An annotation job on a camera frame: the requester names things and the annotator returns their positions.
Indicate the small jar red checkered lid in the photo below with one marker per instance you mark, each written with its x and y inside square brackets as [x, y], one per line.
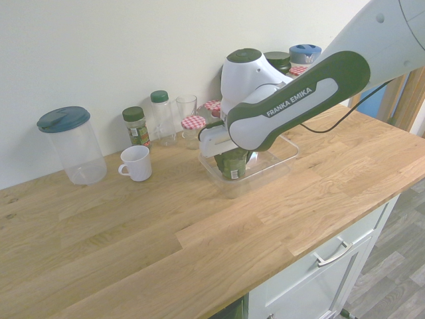
[192, 123]

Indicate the dark Vega Sport tub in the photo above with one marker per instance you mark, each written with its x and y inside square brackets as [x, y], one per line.
[278, 60]

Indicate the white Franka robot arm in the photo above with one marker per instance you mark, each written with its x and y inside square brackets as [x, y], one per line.
[299, 99]

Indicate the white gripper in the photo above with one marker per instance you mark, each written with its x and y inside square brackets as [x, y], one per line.
[214, 144]

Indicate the blue door panel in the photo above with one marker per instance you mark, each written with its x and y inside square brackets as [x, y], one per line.
[372, 103]

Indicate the labelled spice jar dark lid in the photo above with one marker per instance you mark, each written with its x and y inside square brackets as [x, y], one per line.
[136, 129]

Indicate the green cereal pot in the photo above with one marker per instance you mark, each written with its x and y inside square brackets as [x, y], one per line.
[232, 166]

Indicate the clear rectangular plastic container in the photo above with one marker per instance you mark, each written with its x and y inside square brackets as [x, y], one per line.
[272, 163]

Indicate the clear lidless glass jar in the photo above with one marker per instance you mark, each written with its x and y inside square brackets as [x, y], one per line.
[201, 111]

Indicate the white mug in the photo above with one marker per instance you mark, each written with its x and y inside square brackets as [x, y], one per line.
[137, 164]

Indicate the labelled jar red checkered lid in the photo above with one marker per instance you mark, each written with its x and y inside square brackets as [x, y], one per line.
[212, 105]

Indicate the clear canister blue lid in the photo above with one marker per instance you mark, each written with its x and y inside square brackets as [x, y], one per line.
[303, 53]

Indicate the clear drinking glass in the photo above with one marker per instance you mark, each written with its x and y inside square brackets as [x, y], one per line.
[186, 104]

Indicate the clear bottle green cap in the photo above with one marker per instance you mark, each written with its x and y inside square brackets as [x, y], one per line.
[162, 119]

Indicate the large clear canister teal lid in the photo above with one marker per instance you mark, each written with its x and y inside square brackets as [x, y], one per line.
[78, 149]

